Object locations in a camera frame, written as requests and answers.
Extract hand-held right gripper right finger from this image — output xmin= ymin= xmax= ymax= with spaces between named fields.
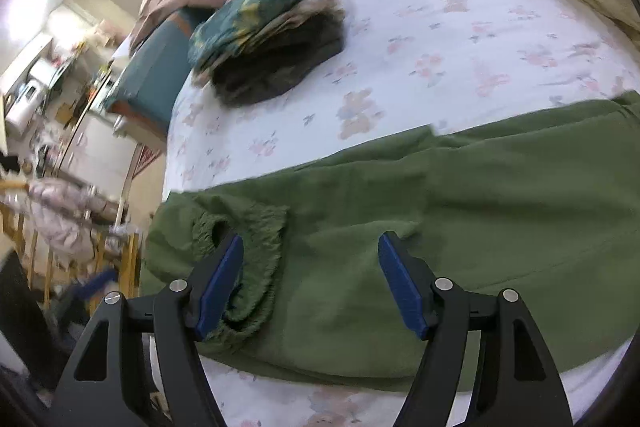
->
xmin=377 ymin=231 xmax=574 ymax=427

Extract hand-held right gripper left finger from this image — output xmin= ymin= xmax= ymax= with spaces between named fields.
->
xmin=48 ymin=233 xmax=245 ymax=427

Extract green pants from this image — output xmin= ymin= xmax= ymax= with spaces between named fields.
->
xmin=140 ymin=91 xmax=640 ymax=393

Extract pale patterned hanging cloth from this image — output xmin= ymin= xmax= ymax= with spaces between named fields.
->
xmin=27 ymin=179 xmax=101 ymax=264

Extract white cabinet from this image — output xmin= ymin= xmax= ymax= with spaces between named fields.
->
xmin=55 ymin=112 xmax=143 ymax=228

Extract wooden drying rack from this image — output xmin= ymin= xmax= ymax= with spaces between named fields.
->
xmin=0 ymin=177 xmax=143 ymax=308

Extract teal sofa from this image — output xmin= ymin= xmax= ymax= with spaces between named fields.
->
xmin=104 ymin=4 xmax=211 ymax=138

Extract dark brown folded cloth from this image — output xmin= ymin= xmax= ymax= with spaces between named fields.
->
xmin=210 ymin=9 xmax=347 ymax=106

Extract floral white bed sheet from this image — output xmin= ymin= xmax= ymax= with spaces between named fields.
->
xmin=150 ymin=0 xmax=640 ymax=427

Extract green yellow patterned folded cloth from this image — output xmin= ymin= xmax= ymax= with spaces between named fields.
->
xmin=188 ymin=0 xmax=325 ymax=72

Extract cluttered white shelf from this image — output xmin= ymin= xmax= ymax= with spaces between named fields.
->
xmin=2 ymin=4 xmax=128 ymax=132

